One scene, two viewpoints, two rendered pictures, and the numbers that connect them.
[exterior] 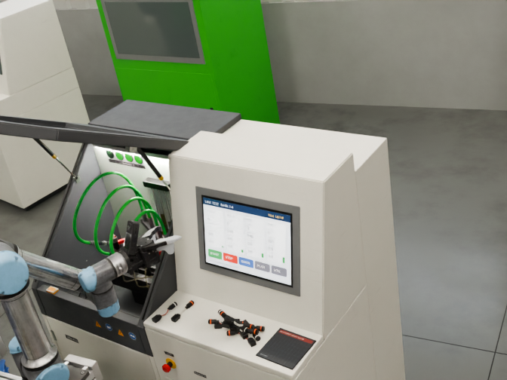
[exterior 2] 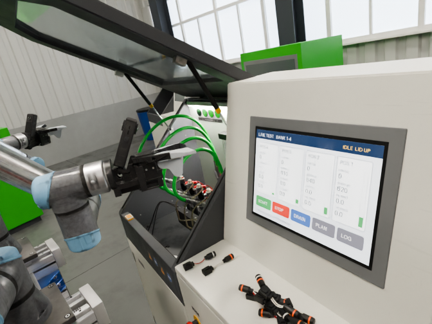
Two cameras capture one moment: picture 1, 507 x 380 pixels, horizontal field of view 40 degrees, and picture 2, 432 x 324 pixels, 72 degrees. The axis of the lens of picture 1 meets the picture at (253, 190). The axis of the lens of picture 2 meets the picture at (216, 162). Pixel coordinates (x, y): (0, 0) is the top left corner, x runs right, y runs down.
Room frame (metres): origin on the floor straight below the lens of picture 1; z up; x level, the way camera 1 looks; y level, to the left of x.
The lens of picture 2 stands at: (1.43, 0.02, 1.64)
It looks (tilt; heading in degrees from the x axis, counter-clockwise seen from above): 19 degrees down; 20
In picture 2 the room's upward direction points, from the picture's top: 11 degrees counter-clockwise
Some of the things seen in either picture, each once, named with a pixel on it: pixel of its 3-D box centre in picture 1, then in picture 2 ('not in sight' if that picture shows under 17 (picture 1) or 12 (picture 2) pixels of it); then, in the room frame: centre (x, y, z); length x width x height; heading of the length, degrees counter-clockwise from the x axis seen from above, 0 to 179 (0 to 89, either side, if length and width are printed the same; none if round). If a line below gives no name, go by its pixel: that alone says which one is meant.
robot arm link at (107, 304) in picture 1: (102, 297); (80, 222); (1.92, 0.57, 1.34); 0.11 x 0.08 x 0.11; 33
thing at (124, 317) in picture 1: (92, 317); (150, 248); (2.44, 0.79, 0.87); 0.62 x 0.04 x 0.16; 51
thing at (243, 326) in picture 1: (235, 325); (272, 303); (2.05, 0.16, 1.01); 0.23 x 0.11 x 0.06; 51
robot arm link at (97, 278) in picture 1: (97, 276); (63, 188); (1.91, 0.56, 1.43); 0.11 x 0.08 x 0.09; 123
